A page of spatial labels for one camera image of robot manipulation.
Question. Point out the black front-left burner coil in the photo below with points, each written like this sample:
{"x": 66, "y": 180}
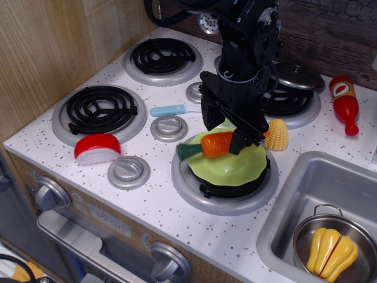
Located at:
{"x": 100, "y": 109}

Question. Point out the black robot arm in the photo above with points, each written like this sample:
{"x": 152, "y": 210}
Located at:
{"x": 250, "y": 42}

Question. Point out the green plastic plate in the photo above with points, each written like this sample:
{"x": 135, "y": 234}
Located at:
{"x": 229, "y": 169}

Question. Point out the silver oven door handle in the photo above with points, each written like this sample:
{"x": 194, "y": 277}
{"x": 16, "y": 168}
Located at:
{"x": 83, "y": 244}

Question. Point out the black front-right burner coil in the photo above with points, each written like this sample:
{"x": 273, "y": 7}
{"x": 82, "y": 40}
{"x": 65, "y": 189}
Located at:
{"x": 230, "y": 192}

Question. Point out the silver stovetop knob middle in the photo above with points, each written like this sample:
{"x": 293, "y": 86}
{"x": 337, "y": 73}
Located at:
{"x": 169, "y": 129}

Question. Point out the orange toy carrot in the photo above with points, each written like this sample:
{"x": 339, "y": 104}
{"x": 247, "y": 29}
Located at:
{"x": 210, "y": 146}

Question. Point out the silver stovetop knob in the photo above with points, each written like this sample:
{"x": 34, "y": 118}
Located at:
{"x": 169, "y": 129}
{"x": 193, "y": 93}
{"x": 128, "y": 173}
{"x": 217, "y": 62}

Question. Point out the yellow toy squash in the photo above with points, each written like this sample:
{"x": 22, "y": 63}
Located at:
{"x": 330, "y": 254}

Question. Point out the hanging steel strainer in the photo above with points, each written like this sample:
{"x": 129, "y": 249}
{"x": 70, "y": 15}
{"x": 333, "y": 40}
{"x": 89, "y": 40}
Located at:
{"x": 208, "y": 23}

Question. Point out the blue handled toy knife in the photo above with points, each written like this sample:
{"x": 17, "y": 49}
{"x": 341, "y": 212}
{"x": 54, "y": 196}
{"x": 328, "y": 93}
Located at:
{"x": 175, "y": 110}

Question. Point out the silver stovetop knob upper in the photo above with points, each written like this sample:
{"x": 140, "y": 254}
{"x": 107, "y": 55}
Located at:
{"x": 193, "y": 93}

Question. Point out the red ketchup bottle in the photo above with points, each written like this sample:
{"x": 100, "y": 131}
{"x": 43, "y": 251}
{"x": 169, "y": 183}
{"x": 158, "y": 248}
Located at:
{"x": 345, "y": 103}

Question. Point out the yellow toy corn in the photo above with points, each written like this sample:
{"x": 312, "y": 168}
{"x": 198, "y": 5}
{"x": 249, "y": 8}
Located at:
{"x": 277, "y": 137}

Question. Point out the silver oven dial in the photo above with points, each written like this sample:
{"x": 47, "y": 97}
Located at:
{"x": 50, "y": 195}
{"x": 168, "y": 263}

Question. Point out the silver stovetop knob back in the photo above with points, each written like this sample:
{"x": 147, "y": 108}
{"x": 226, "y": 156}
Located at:
{"x": 217, "y": 62}

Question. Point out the black back-left burner coil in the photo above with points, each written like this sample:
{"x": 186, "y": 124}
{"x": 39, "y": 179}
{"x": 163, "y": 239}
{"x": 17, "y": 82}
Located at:
{"x": 162, "y": 56}

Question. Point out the steel pot lid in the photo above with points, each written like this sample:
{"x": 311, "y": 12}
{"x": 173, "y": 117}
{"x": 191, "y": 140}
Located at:
{"x": 298, "y": 76}

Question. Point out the silver oven dial left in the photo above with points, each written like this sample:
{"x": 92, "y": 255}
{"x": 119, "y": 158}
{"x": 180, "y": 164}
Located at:
{"x": 50, "y": 195}

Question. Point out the small steel pot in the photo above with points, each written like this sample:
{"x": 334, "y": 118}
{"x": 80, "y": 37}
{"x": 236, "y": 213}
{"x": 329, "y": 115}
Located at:
{"x": 327, "y": 216}

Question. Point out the silver oven dial right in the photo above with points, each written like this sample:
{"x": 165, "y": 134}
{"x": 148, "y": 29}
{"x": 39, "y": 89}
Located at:
{"x": 168, "y": 263}

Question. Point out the silver stovetop knob front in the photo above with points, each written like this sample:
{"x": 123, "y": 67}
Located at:
{"x": 128, "y": 173}

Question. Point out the silver toy sink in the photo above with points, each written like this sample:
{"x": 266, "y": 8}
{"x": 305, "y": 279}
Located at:
{"x": 316, "y": 178}

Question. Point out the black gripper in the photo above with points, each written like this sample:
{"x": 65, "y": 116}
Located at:
{"x": 237, "y": 101}

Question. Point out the black back-right burner coil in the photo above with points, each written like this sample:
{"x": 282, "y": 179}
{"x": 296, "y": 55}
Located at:
{"x": 286, "y": 101}

